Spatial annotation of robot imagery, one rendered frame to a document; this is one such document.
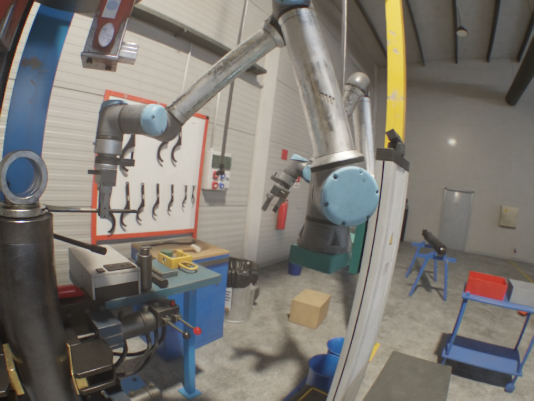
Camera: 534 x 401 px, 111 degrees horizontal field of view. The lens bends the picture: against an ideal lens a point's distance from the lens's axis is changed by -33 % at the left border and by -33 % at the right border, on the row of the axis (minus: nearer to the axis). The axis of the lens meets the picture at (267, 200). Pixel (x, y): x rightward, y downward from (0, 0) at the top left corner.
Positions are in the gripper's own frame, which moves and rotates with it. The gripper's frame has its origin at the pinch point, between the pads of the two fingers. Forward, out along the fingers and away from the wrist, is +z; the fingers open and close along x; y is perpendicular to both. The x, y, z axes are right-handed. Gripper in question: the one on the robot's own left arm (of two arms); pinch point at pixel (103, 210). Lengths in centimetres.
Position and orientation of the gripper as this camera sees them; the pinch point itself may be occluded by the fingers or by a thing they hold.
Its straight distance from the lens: 90.8
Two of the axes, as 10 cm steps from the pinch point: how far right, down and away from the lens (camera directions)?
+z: -1.1, 9.9, 0.7
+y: -7.1, -0.3, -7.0
